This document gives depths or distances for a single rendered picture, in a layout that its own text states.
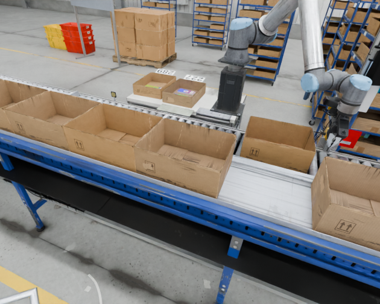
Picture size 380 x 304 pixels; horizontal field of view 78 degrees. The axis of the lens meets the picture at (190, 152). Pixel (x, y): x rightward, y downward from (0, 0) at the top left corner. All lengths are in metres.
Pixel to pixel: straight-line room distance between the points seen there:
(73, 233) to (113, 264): 0.44
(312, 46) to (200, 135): 0.68
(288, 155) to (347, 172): 0.34
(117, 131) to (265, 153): 0.88
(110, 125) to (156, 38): 4.21
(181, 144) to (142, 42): 4.58
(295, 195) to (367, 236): 0.29
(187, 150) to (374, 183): 0.85
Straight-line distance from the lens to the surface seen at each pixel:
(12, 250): 2.23
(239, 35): 1.86
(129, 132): 1.41
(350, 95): 1.35
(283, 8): 1.76
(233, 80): 1.92
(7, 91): 2.04
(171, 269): 1.83
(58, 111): 1.75
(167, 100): 2.10
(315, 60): 1.33
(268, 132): 1.68
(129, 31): 5.85
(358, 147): 2.38
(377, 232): 1.04
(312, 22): 1.37
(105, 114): 1.46
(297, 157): 1.44
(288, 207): 1.10
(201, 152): 1.25
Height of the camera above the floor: 1.63
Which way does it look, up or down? 36 degrees down
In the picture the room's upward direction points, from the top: 3 degrees clockwise
